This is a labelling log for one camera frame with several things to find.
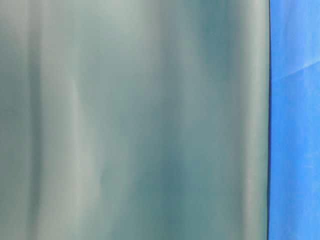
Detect teal backdrop curtain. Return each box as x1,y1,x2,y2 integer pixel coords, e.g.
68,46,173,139
0,0,270,240

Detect blue table cloth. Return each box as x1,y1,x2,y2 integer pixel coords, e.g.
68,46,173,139
268,0,320,240

